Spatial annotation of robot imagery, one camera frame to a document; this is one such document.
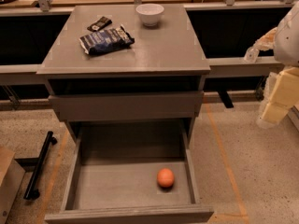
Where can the blue chip bag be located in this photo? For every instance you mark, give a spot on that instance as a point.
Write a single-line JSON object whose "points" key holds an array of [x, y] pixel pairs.
{"points": [[106, 41]]}

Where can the orange fruit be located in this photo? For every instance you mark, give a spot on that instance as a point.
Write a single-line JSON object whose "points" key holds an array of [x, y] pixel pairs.
{"points": [[165, 178]]}

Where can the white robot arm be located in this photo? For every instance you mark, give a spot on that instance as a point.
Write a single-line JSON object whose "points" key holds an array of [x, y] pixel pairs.
{"points": [[286, 43]]}

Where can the closed grey top drawer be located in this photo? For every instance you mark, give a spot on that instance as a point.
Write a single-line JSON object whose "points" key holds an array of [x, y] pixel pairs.
{"points": [[127, 106]]}

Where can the grey drawer cabinet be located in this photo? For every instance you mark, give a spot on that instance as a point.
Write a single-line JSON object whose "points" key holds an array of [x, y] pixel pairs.
{"points": [[164, 58]]}

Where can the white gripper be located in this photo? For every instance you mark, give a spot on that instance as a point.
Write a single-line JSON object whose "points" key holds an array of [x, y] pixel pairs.
{"points": [[289, 41]]}

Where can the grey shelf rail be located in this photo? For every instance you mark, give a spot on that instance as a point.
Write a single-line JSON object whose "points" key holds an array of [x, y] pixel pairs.
{"points": [[25, 74]]}

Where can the black metal bar handle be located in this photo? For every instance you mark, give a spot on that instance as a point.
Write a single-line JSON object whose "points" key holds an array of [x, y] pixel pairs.
{"points": [[32, 193]]}

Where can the small black snack packet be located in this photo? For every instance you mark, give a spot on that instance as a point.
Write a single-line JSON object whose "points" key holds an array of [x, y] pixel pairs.
{"points": [[100, 24]]}

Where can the clear sanitizer bottle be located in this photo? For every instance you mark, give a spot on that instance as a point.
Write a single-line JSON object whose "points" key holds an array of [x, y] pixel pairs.
{"points": [[251, 55]]}

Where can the cardboard box left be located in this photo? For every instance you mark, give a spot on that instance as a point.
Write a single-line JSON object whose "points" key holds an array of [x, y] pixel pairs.
{"points": [[11, 175]]}

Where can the white ceramic bowl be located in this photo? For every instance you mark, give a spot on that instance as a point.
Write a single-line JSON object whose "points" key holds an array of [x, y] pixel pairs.
{"points": [[150, 14]]}

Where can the open grey middle drawer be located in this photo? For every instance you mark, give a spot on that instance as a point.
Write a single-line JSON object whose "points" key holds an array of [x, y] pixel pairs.
{"points": [[113, 177]]}

